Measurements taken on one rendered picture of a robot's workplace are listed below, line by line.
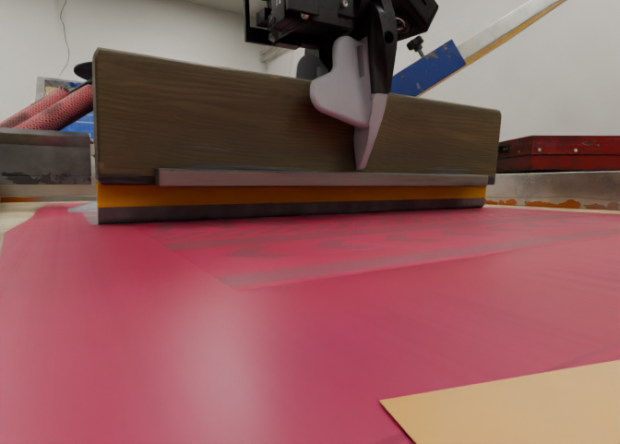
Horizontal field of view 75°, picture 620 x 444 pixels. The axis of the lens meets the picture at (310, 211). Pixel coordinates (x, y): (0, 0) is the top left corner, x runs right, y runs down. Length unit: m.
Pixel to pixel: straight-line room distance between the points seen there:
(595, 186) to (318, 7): 0.32
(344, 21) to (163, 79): 0.13
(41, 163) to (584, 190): 0.53
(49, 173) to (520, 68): 2.44
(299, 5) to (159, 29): 4.74
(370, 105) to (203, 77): 0.11
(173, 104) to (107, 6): 4.74
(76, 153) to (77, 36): 4.40
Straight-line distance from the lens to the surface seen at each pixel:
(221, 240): 0.18
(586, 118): 2.42
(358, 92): 0.30
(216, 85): 0.27
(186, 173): 0.25
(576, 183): 0.48
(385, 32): 0.30
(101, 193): 0.26
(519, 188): 0.51
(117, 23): 4.94
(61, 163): 0.47
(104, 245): 0.18
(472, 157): 0.42
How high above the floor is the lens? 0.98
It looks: 4 degrees down
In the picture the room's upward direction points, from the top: straight up
